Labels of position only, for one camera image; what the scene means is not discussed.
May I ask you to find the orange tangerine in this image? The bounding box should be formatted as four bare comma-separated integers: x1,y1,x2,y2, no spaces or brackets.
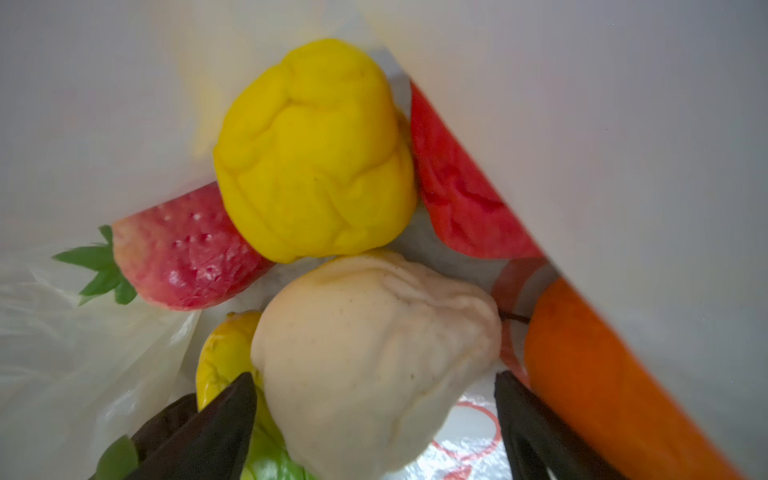
524,279,740,479

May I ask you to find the yellow bumpy fruit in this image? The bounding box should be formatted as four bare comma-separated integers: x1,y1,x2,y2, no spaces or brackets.
213,39,418,263

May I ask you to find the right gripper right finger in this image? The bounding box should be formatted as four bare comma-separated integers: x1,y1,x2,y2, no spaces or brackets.
494,371,624,480

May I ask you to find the cream bumpy fruit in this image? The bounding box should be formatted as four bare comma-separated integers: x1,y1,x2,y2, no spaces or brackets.
251,250,502,479

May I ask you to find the yellow green pear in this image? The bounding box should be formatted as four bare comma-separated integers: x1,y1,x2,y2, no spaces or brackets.
195,310,314,480

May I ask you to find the green cucumber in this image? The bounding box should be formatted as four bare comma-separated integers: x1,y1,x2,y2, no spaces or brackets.
88,392,199,480

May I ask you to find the red fruit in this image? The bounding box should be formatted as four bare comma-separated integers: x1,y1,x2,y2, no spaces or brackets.
410,84,543,259

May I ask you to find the red strawberry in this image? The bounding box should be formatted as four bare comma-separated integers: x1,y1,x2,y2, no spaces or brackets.
53,183,274,311

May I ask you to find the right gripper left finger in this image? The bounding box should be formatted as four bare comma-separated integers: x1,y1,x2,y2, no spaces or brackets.
127,386,256,480

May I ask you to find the yellow translucent plastic bag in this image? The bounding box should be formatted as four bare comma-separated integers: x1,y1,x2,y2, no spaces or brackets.
1,1,767,479

